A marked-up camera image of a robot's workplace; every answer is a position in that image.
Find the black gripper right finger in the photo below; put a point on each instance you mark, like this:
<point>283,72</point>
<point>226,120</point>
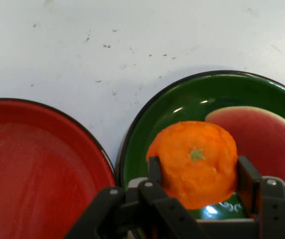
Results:
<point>274,206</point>

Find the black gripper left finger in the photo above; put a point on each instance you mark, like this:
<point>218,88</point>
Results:
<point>137,214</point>

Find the orange mandarin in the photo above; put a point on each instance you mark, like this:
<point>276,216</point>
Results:
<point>197,164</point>

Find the watermelon slice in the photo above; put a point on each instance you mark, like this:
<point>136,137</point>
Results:
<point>264,134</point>

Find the red plate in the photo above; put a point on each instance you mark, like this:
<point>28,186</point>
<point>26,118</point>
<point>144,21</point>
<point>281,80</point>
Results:
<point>37,174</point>

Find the dark green plate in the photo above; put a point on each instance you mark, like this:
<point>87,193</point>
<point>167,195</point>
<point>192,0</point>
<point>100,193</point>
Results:
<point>182,107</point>

